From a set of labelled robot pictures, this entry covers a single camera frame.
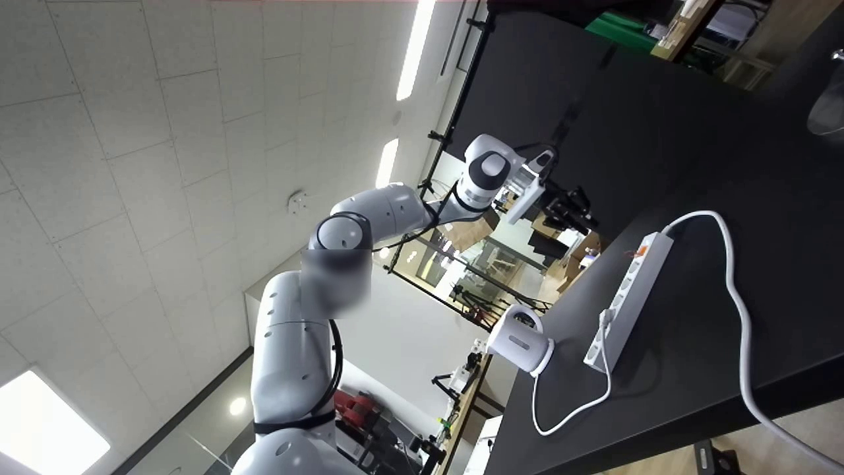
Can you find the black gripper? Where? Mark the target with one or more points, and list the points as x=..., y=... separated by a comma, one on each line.
x=571, y=210

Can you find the white electric kettle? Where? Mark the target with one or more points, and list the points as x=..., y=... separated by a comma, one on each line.
x=516, y=335

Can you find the red equipment cart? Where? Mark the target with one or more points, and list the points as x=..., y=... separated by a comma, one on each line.
x=370, y=435

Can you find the white power strip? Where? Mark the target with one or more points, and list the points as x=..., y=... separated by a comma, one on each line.
x=617, y=321

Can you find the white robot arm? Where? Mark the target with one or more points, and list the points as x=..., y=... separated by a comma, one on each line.
x=296, y=342

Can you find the black backdrop panel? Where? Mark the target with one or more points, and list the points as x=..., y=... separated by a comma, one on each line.
x=626, y=128

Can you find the black backdrop frame pole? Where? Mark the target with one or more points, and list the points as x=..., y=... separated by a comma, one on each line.
x=439, y=133

